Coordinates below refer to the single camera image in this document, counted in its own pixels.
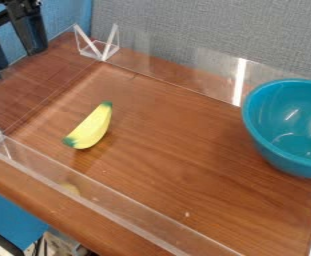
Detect yellow toy banana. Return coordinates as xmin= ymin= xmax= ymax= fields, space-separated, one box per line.
xmin=63 ymin=101 xmax=112 ymax=149

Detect clear acrylic barrier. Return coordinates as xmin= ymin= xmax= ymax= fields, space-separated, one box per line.
xmin=108 ymin=48 xmax=297 ymax=106
xmin=0 ymin=136 xmax=241 ymax=256

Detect clear acrylic back barrier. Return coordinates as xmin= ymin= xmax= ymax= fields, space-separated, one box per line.
xmin=108 ymin=48 xmax=297 ymax=106

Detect clear acrylic corner bracket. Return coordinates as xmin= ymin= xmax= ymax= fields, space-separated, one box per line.
xmin=72 ymin=24 xmax=120 ymax=62

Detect clear acrylic front barrier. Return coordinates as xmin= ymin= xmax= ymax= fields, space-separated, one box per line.
xmin=0 ymin=136 xmax=241 ymax=256

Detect blue plastic bowl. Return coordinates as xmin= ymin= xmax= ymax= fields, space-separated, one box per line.
xmin=242 ymin=78 xmax=311 ymax=178

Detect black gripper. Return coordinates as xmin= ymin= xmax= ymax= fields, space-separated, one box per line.
xmin=0 ymin=0 xmax=48 ymax=78

